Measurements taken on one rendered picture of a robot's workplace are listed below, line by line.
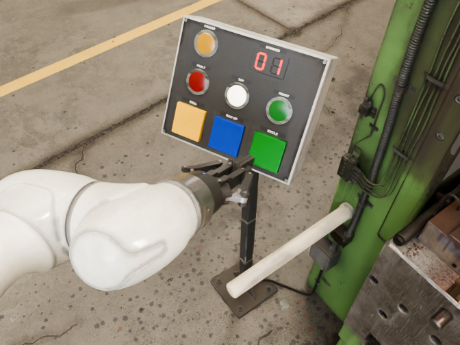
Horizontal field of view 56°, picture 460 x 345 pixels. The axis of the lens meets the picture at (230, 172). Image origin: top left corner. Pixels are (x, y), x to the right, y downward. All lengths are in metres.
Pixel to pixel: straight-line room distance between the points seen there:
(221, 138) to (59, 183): 0.47
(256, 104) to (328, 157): 1.44
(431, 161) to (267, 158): 0.37
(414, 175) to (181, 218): 0.71
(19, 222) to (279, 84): 0.57
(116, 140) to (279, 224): 1.02
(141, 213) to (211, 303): 1.37
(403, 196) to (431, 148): 0.18
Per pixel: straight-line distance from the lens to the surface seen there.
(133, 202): 0.51
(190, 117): 1.00
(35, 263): 0.59
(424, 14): 0.91
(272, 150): 0.93
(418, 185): 1.12
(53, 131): 2.61
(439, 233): 0.94
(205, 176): 0.65
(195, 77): 0.98
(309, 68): 0.89
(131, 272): 0.49
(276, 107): 0.91
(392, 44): 1.00
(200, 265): 1.92
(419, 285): 0.98
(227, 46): 0.95
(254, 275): 1.18
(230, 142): 0.96
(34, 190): 0.60
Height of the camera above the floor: 1.69
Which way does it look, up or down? 50 degrees down
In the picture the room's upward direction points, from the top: straight up
